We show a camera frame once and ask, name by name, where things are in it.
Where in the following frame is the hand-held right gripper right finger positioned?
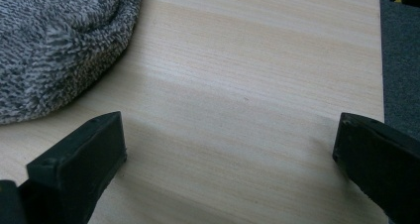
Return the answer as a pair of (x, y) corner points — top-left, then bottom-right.
(332, 112), (420, 224)

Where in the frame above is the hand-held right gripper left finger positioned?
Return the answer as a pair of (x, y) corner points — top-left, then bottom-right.
(19, 111), (128, 224)

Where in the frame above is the grey fuzzy hat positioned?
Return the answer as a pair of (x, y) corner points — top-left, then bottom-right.
(0, 0), (145, 125)

